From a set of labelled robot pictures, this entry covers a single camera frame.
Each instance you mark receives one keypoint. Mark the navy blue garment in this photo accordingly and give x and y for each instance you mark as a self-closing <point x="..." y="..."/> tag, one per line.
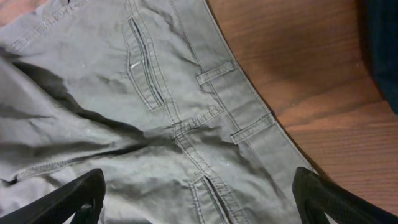
<point x="378" y="25"/>

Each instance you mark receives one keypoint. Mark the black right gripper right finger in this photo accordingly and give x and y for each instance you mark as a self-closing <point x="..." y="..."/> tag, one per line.
<point x="318" y="198"/>

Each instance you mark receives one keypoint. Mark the grey shorts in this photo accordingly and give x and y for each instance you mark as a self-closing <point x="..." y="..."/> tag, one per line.
<point x="150" y="93"/>

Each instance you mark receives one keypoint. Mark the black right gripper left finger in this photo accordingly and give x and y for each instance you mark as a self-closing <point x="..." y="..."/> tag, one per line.
<point x="81" y="200"/>

